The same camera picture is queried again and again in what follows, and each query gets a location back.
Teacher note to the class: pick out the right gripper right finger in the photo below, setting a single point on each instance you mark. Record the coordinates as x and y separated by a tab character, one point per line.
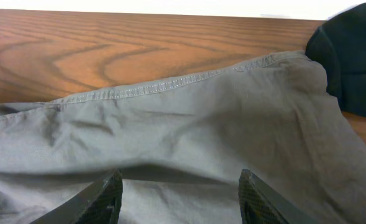
260	204

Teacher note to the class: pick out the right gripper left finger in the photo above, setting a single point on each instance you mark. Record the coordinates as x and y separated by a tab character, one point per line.
99	203

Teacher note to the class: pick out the grey shorts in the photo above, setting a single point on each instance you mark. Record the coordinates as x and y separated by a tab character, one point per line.
181	144

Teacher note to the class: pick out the black garment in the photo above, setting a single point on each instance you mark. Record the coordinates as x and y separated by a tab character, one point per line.
339	45

